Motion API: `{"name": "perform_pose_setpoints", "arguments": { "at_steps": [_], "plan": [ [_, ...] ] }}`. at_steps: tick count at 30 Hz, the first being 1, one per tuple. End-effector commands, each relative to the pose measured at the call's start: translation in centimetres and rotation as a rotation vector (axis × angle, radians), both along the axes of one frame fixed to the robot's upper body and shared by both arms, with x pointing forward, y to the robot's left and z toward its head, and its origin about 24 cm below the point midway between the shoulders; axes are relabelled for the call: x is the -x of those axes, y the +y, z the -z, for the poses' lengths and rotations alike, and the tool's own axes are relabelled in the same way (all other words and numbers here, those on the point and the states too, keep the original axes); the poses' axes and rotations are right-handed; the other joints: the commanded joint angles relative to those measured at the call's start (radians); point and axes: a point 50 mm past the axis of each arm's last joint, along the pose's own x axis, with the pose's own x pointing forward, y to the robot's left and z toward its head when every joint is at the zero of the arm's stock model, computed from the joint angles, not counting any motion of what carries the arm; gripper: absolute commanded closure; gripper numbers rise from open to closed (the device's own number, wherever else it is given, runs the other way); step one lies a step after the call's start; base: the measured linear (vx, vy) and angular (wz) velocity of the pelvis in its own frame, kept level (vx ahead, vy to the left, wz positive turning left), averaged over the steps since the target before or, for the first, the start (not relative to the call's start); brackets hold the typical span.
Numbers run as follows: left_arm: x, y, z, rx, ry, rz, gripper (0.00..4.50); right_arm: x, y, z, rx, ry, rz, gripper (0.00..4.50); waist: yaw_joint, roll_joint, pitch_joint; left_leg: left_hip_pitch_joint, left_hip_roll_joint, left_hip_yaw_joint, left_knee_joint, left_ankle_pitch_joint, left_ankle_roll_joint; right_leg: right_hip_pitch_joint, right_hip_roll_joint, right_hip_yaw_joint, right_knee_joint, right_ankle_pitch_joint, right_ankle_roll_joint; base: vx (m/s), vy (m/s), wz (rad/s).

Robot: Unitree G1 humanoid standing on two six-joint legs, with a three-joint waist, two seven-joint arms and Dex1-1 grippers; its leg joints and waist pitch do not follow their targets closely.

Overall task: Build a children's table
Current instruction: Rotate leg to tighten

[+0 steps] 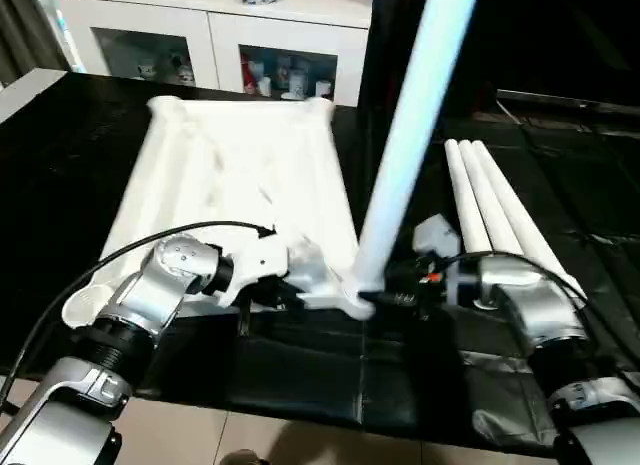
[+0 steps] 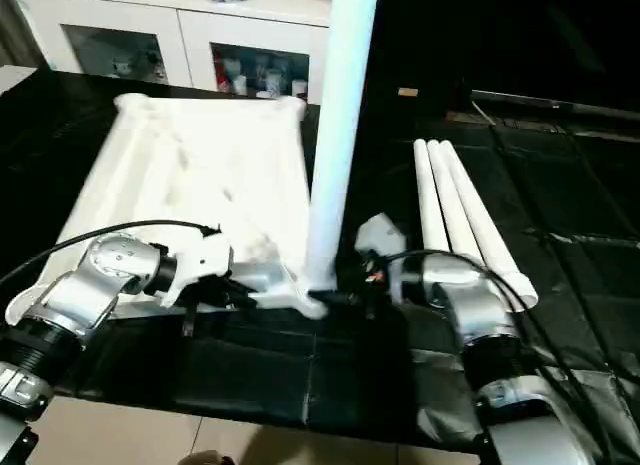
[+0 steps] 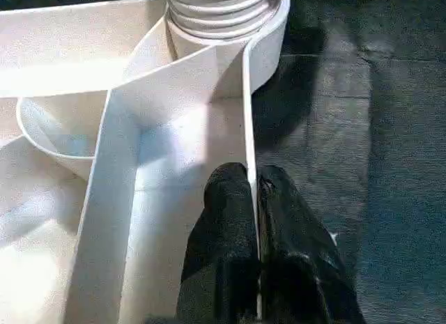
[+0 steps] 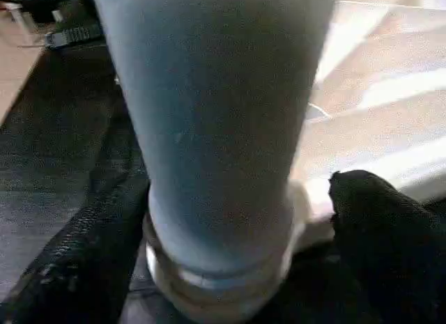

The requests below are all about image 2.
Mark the white plastic table leg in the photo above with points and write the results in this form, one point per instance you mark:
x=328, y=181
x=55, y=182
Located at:
x=340, y=135
x=450, y=200
x=430, y=200
x=480, y=215

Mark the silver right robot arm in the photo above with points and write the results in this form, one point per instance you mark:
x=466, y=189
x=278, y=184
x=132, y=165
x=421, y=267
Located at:
x=480, y=305

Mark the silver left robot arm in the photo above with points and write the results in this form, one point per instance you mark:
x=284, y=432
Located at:
x=90, y=285

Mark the black mat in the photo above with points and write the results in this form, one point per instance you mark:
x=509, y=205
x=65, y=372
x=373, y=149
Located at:
x=300, y=365

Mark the dark rounded foot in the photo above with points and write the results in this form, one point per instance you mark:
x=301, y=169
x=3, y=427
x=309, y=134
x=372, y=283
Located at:
x=205, y=459

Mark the black box gold label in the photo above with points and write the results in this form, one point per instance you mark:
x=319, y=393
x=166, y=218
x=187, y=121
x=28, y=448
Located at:
x=425, y=45

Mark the white cabinet glass doors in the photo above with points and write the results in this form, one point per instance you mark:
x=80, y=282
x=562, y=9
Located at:
x=175, y=35

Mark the grey curtain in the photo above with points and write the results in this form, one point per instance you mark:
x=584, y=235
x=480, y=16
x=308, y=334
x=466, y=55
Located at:
x=17, y=25

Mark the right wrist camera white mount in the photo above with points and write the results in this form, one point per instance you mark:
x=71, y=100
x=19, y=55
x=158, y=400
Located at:
x=380, y=235

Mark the silver metal rail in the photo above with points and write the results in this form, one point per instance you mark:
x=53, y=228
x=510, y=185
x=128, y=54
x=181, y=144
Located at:
x=550, y=105

